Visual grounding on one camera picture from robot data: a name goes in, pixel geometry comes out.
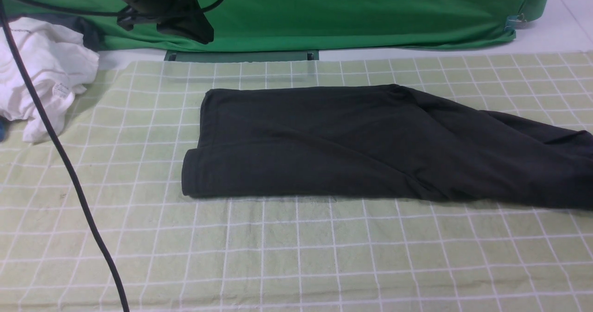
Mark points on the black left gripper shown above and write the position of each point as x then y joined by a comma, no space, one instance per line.
182,18

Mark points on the green backdrop cloth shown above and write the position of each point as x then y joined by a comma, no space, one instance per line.
277,25

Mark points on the white crumpled garment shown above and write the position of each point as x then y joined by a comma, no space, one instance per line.
59,65

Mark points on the green checkered table mat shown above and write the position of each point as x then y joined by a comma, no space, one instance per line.
128,134

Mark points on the blue object at edge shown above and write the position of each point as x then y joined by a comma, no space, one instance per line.
3,129

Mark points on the teal binder clip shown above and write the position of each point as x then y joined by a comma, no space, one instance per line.
515,22

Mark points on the green metal base bracket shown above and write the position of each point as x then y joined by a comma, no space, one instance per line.
239,57

